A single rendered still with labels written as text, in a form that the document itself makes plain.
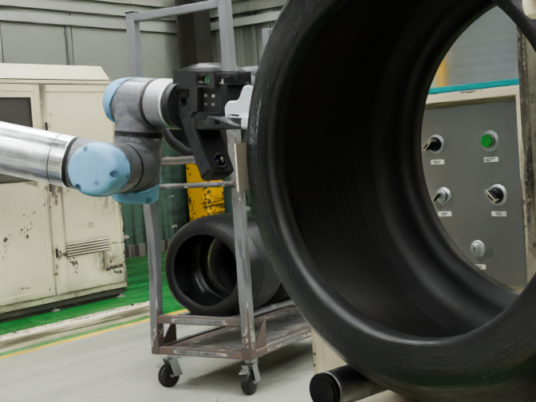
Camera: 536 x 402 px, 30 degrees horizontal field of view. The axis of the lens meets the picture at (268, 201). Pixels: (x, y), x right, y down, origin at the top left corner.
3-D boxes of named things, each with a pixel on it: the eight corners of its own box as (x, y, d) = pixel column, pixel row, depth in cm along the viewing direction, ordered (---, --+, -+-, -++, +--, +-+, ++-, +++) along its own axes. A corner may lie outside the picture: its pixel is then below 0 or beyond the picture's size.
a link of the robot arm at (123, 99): (136, 130, 162) (139, 77, 161) (180, 135, 154) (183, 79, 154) (96, 128, 157) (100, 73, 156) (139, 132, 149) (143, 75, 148)
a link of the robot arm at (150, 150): (92, 202, 150) (96, 129, 149) (120, 198, 161) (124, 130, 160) (143, 207, 148) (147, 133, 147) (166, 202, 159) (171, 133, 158)
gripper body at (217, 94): (215, 71, 136) (160, 69, 145) (215, 134, 137) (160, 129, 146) (256, 71, 142) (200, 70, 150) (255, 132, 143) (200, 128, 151)
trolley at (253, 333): (287, 338, 623) (265, 28, 613) (378, 344, 588) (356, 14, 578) (150, 389, 512) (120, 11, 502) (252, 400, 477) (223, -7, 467)
